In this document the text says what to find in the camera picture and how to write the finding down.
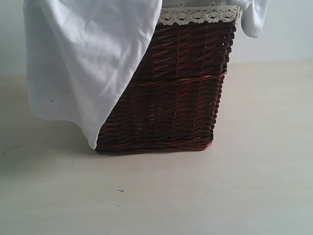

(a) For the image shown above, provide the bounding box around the dark brown wicker basket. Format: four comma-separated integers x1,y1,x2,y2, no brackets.
95,21,236,154

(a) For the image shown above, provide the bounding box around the cream lace basket liner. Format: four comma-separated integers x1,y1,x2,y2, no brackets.
158,0,241,25

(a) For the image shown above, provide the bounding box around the white t-shirt with red logo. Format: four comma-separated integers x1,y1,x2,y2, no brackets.
23,0,268,148

